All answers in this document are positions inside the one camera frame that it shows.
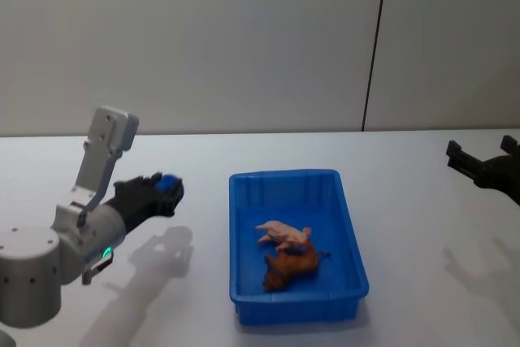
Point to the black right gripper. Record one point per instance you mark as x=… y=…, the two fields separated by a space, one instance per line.
x=497 y=178

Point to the pink toy pig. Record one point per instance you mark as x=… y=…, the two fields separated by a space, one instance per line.
x=284 y=234

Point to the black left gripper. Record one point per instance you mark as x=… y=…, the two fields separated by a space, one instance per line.
x=134 y=200

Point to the brown toy animal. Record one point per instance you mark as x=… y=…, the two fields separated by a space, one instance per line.
x=290 y=267

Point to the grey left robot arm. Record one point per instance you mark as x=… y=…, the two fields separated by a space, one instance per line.
x=36 y=257

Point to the small blue toy block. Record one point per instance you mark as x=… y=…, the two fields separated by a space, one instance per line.
x=169 y=184

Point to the blue plastic bin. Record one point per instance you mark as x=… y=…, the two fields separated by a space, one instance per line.
x=296 y=249

